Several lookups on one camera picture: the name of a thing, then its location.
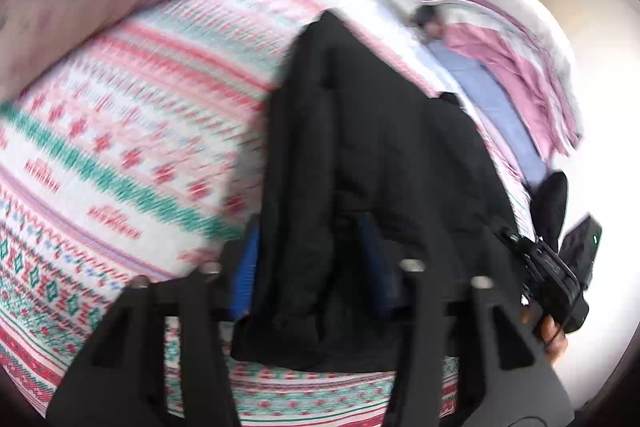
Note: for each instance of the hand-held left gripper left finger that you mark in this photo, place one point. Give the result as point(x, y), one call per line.
point(247, 267)

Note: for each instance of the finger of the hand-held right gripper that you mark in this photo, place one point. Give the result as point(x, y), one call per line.
point(505, 232)

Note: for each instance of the patterned knit blanket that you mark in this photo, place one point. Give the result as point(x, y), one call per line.
point(125, 147)

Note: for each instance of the light blue blanket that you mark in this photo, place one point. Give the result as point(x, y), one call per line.
point(495, 107)

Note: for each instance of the pink grey quilt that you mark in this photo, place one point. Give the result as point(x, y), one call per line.
point(515, 57)

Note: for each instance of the person's right hand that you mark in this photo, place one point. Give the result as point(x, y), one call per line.
point(555, 339)

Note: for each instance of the black jacket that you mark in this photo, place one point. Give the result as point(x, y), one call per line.
point(360, 132)

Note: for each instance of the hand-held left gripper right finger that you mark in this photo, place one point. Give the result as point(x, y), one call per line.
point(374, 267)

